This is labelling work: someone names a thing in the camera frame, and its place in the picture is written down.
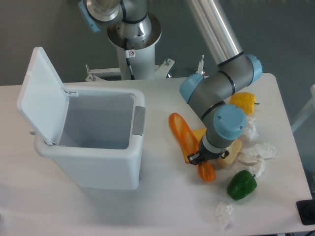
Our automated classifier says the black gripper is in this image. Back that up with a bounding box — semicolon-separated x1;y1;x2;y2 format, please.
187;146;229;165

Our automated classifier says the long orange baguette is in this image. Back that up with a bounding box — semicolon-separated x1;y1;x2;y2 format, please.
168;113;216;182

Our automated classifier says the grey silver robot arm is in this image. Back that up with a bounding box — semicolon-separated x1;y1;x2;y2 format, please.
83;0;262;165

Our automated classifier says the pale oval bread loaf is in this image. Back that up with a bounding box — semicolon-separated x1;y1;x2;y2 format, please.
216;139;242;168

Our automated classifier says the yellow toast slice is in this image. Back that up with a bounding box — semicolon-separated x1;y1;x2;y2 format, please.
182;127;207;164

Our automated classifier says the green bell pepper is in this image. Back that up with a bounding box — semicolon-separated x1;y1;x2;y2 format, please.
227;170;257;201

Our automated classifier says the crumpled white tissue upper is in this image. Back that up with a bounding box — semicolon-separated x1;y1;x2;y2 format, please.
242;117;258;143

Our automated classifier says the crumpled white tissue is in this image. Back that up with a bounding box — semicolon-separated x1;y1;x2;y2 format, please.
242;117;258;143
215;202;234;229
237;143;278;177

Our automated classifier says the crumpled white tissue middle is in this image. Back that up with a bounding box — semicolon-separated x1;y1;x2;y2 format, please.
237;143;278;177

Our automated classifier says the crumpled white tissue lower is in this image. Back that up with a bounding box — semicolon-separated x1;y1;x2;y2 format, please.
215;202;234;229

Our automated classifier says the yellow bell pepper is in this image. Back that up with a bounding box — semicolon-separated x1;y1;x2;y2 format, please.
230;92;259;115

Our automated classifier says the black device at edge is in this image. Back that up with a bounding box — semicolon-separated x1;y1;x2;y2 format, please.
296;200;315;225

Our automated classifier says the white trash bin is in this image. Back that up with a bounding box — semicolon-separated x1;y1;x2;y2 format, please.
34;85;146;190

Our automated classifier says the white bin lid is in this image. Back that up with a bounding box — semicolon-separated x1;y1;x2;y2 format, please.
17;47;77;145

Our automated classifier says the white frame at right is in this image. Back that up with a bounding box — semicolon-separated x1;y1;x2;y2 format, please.
291;85;315;133

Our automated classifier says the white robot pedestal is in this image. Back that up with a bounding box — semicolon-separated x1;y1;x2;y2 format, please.
86;13;175;81

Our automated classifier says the black cable on pedestal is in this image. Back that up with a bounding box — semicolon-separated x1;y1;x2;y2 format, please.
124;38;135;80

